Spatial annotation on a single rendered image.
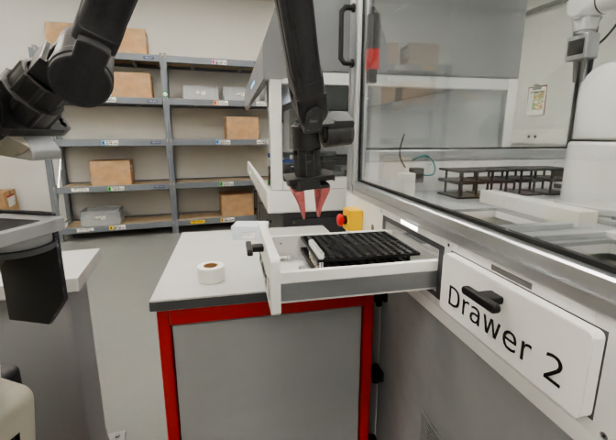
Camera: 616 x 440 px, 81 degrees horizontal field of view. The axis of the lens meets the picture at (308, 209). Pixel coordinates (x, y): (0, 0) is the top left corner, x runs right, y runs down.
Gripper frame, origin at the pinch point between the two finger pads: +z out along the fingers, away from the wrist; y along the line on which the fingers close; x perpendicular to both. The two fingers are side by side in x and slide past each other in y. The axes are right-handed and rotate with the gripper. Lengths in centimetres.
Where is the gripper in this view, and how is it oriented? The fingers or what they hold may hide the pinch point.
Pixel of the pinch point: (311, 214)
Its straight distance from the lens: 79.9
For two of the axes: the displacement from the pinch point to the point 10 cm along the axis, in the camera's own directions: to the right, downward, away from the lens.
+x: 2.4, 3.0, -9.3
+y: -9.7, 1.4, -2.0
